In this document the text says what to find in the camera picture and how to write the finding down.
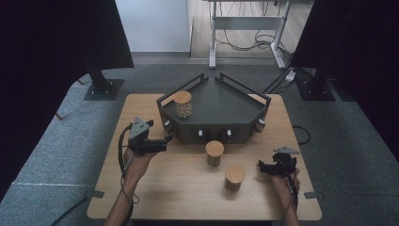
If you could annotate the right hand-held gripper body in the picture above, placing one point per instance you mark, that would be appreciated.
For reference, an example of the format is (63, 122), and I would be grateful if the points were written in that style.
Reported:
(282, 164)

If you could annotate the person's right hand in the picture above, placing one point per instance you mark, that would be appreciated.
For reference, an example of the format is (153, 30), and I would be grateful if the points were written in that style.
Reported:
(284, 185)

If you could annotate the black curtain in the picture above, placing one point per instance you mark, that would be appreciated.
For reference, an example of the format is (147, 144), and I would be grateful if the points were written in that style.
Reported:
(47, 62)
(354, 62)

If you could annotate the short jar with wooden lid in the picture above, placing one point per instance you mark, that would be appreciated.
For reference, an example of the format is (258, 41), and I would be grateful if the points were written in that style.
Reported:
(234, 178)

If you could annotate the bean-filled jar with wooden lid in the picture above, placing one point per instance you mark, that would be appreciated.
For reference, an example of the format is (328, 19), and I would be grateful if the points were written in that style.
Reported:
(183, 105)

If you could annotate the white metal desk frame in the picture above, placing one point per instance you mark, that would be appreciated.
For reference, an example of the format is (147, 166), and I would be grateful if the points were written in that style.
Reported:
(247, 28)

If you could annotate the black stand with base plate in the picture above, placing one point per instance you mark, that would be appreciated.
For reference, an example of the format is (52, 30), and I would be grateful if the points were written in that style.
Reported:
(102, 84)
(315, 86)

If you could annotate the black corner shelf rack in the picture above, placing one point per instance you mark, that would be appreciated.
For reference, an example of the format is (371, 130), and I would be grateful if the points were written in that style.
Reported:
(216, 113)

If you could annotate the white power strip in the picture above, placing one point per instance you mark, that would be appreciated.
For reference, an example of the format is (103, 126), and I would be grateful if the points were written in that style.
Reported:
(290, 75)

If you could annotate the person's left hand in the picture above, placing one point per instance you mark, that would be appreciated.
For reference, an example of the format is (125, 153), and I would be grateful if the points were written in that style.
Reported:
(138, 166)

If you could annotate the tall jar with wooden lid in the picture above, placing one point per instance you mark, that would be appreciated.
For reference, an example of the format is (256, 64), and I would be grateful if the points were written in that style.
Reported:
(214, 153)

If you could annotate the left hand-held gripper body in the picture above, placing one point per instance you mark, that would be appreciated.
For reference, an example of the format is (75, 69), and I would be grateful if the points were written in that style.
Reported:
(142, 138)

